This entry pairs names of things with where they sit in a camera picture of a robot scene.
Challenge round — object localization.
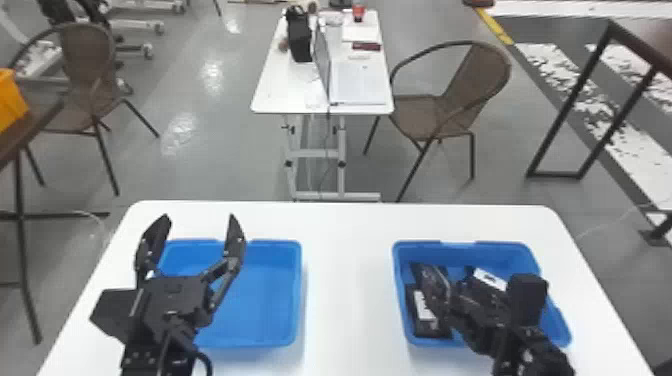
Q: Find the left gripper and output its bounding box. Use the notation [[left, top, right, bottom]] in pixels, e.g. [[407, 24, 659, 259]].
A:
[[130, 213, 247, 347]]

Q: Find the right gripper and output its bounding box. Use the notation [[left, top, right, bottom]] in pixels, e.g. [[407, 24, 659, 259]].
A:
[[410, 262, 513, 349]]

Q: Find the black part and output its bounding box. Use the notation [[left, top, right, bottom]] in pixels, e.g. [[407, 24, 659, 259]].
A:
[[404, 283, 454, 339]]

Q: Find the blue tray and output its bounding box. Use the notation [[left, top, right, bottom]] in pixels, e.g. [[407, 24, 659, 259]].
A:
[[155, 238, 304, 350], [391, 239, 573, 350]]

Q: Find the white side table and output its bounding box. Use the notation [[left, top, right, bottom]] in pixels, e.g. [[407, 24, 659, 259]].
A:
[[250, 7, 396, 203]]

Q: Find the brown mesh chair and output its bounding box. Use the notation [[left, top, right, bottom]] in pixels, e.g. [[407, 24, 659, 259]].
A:
[[362, 40, 514, 204], [7, 21, 162, 198]]

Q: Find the dark side table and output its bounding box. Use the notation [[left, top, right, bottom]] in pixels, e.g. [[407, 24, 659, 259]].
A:
[[525, 17, 672, 181], [0, 98, 112, 346]]

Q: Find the grey laptop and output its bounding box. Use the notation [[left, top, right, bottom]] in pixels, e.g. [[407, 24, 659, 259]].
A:
[[312, 22, 391, 107]]

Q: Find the yellow crate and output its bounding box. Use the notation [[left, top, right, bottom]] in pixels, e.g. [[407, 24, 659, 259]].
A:
[[0, 67, 31, 134]]

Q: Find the black bag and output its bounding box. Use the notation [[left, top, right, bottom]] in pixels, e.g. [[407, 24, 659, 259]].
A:
[[284, 4, 315, 64]]

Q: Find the white paper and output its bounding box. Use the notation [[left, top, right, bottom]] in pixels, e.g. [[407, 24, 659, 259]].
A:
[[341, 22, 381, 44]]

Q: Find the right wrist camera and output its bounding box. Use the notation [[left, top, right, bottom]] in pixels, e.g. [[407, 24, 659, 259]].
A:
[[505, 272, 550, 330]]

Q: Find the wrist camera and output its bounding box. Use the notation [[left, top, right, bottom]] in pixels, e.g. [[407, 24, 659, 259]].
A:
[[89, 286, 141, 345], [505, 272, 550, 330]]

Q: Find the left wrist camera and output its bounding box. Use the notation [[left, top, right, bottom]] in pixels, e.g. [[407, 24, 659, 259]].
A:
[[89, 286, 141, 345]]

